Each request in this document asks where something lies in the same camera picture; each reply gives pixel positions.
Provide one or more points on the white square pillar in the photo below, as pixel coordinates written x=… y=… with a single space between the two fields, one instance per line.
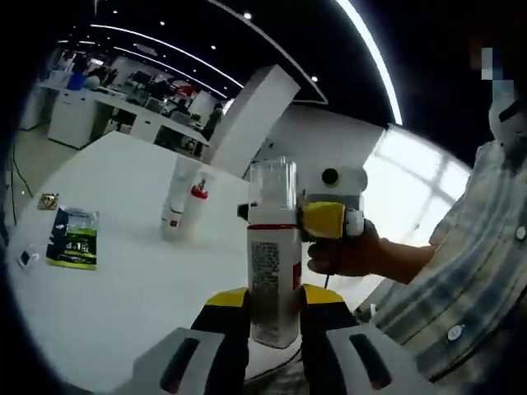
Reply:
x=255 y=123

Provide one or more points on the small gold wrapped item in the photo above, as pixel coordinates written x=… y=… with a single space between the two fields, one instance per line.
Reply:
x=48 y=202

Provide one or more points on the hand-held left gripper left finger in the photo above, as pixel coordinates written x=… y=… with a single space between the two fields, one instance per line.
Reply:
x=214 y=349

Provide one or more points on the long ceiling light strip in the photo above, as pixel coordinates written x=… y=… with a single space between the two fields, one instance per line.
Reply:
x=379 y=53

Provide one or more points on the bright window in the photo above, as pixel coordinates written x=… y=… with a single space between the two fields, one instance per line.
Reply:
x=411 y=177

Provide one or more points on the long white office desk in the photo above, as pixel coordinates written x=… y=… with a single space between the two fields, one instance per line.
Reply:
x=82 y=119

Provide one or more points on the white skincare bottle clear cap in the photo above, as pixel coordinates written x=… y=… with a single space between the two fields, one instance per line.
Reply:
x=271 y=267

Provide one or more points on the red collar skincare spray bottle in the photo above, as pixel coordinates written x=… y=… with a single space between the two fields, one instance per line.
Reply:
x=199 y=210

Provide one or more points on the person in plaid shirt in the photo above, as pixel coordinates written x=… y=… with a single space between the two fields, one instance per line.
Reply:
x=473 y=267

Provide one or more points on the blue box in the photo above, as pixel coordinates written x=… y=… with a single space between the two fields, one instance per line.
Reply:
x=76 y=80

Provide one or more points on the tall white skincare tube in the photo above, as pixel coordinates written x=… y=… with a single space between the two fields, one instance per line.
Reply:
x=177 y=197

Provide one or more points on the dark green printed packet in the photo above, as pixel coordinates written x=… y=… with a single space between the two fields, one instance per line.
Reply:
x=72 y=243

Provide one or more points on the person's right hand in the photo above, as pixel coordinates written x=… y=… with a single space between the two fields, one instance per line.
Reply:
x=354 y=257

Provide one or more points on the white chest device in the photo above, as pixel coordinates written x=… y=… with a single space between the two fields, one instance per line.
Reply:
x=506 y=127

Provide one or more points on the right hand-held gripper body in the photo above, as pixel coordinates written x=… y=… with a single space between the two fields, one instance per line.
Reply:
x=350 y=183

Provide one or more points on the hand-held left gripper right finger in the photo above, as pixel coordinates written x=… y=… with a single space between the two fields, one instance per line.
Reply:
x=329 y=354

